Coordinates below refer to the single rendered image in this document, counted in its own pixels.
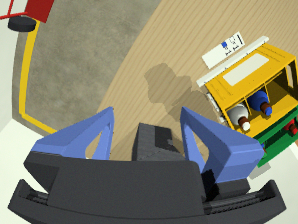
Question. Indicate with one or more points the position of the white pick list paper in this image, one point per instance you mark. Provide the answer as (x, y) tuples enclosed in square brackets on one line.
[(223, 50)]

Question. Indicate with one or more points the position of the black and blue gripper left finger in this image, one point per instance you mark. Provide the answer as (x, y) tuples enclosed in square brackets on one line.
[(73, 140)]

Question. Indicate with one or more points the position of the green crate with dividers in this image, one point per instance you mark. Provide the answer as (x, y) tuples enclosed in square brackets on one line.
[(277, 138)]

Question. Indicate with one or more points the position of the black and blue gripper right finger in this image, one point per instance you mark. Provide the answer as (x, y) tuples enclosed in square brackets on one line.
[(232, 155)]

